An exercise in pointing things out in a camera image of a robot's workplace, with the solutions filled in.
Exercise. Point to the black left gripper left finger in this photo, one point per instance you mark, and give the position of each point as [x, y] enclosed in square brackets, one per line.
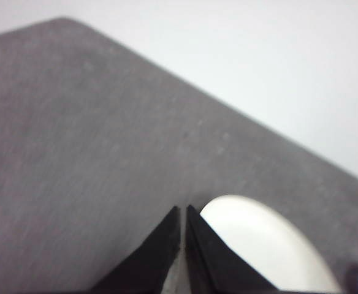
[148, 263]

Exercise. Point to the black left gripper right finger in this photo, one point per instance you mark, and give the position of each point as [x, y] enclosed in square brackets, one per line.
[209, 263]

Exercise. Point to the white round plate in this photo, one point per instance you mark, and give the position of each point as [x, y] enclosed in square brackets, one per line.
[268, 245]

